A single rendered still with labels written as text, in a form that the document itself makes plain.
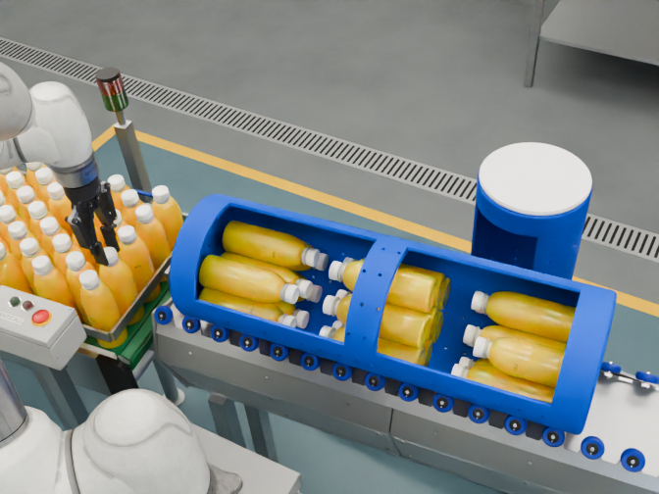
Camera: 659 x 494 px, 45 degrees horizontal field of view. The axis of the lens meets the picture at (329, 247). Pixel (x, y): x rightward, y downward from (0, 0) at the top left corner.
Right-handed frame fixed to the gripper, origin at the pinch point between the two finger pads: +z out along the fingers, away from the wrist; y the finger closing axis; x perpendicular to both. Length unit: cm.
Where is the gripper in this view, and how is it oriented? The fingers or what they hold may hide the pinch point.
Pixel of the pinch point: (104, 246)
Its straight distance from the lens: 183.2
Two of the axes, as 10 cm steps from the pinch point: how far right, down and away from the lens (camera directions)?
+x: -9.2, -2.4, 3.2
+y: 3.9, -6.7, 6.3
